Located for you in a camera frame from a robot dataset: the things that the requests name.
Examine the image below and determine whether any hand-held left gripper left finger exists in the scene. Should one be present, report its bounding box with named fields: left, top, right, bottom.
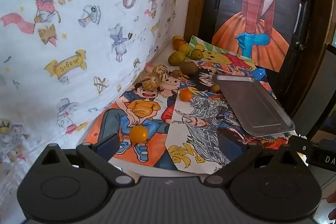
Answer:
left=34, top=132, right=135, bottom=186

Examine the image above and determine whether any printed white cloth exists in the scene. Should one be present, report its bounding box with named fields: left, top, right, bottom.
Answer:
left=0, top=0, right=184, bottom=224

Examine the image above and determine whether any silver-haired figure drawing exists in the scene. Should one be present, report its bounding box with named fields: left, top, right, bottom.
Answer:
left=165, top=88, right=289, bottom=174

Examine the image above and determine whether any metal tray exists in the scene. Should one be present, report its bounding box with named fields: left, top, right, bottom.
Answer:
left=212, top=75, right=296, bottom=136

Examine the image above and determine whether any striped pepino melon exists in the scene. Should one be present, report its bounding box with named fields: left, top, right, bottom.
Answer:
left=152, top=64, right=169, bottom=82

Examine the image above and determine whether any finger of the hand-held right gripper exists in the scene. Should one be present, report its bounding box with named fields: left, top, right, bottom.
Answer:
left=288, top=135, right=313, bottom=159

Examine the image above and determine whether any blotchy yellow pear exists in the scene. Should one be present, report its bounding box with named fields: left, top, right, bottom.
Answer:
left=190, top=49, right=204, bottom=60

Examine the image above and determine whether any yellow bear drawing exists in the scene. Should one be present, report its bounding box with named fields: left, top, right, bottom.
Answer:
left=189, top=35, right=256, bottom=70

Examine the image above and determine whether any small orange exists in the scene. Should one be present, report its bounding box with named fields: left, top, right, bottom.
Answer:
left=179, top=89, right=193, bottom=102
left=130, top=125, right=149, bottom=143

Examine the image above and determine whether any yellow oval fruit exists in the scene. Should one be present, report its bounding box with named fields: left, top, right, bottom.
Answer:
left=168, top=52, right=186, bottom=66

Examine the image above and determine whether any brown kiwi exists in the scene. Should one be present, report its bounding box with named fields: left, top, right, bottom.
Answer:
left=179, top=60, right=198, bottom=75

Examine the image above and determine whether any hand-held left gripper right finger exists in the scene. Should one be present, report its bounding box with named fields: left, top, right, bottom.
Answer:
left=204, top=134, right=307, bottom=186

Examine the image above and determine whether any yellow lemon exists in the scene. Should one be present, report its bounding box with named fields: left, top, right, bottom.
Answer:
left=178, top=44, right=191, bottom=56

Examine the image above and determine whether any tan round fruit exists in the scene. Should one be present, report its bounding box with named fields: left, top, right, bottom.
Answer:
left=142, top=73, right=161, bottom=91

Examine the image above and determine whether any cartoon boys drawing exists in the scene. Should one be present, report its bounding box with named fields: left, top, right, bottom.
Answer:
left=83, top=63, right=184, bottom=169

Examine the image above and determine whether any person's right hand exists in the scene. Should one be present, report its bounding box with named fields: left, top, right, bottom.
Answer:
left=328, top=191, right=336, bottom=221

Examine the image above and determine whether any wall poster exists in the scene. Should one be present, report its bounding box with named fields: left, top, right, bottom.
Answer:
left=211, top=0, right=306, bottom=73

